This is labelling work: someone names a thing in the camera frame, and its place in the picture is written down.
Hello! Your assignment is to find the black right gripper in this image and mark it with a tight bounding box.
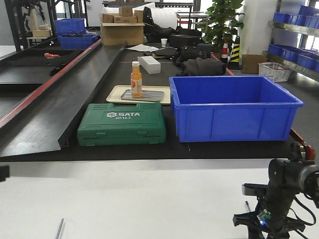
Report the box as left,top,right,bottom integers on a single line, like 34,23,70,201
233,183,306,239

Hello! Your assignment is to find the small metal tray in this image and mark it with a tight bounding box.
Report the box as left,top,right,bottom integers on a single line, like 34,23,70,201
121,90,164,102

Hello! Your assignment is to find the beige plastic tray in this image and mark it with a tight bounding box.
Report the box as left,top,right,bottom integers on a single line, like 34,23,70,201
106,85,170,105

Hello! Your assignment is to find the red conveyor roller end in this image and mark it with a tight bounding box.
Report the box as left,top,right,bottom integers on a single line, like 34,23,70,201
290,128,316,161

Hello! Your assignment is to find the large blue plastic bin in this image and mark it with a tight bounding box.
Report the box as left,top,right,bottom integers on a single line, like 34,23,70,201
169,76,303,142

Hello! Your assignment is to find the brown cardboard box on floor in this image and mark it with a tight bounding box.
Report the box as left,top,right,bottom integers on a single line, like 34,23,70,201
242,54,267,75

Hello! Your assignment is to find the yellow black traffic cone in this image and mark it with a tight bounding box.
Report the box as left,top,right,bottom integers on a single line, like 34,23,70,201
228,36,240,70

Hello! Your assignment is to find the dark bag on belt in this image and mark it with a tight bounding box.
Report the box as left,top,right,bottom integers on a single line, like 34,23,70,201
177,58,226,76

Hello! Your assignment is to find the red white traffic cone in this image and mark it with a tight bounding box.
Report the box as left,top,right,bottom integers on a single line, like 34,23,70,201
220,40,228,64

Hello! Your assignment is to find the green SATA tool case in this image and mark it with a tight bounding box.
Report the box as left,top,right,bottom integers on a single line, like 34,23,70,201
77,103,166,146

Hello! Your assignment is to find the orange juice bottle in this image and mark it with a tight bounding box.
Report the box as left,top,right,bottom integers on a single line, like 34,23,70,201
131,61,143,98

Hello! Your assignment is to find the white foam block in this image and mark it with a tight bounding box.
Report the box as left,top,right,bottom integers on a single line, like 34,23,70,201
138,56,161,74

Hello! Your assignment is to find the green potted plant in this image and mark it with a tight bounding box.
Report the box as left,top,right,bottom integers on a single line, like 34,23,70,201
198,0,244,50

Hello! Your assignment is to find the white paper cup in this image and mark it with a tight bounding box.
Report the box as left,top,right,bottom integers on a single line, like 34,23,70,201
161,38,167,47

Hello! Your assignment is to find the large cardboard box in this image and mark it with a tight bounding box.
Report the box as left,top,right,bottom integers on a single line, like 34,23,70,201
101,23,144,46

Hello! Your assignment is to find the blue crate on conveyor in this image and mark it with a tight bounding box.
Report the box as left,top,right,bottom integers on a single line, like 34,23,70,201
58,34,100,49

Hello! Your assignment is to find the orange handled tool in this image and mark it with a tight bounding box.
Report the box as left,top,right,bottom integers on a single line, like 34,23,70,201
44,53,60,59

